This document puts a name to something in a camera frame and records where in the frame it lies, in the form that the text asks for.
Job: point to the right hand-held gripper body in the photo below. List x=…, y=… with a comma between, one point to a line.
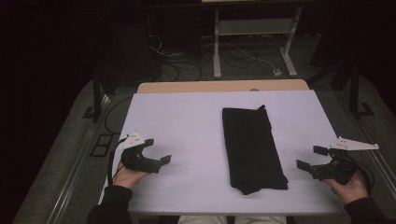
x=337, y=171

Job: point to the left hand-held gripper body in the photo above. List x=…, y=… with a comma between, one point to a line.
x=134, y=160

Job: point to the black tank top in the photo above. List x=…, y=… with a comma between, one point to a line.
x=252, y=149

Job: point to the person's left hand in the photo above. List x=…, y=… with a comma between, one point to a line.
x=127, y=179

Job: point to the person's right hand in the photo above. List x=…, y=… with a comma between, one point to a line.
x=353, y=189

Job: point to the black metal stand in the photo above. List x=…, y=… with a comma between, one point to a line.
x=354, y=93
x=97, y=93

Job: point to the person's right leg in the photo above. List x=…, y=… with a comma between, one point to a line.
x=260, y=220

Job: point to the person's leg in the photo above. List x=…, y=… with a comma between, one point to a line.
x=260, y=220
x=202, y=220

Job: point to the person's left leg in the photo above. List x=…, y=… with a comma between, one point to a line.
x=202, y=220

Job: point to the white power plug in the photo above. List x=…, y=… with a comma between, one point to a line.
x=277, y=72

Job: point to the metal floor rail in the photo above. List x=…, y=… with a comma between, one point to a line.
x=386, y=168
x=77, y=174

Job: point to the grey metal desk frame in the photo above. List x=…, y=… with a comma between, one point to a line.
x=255, y=27

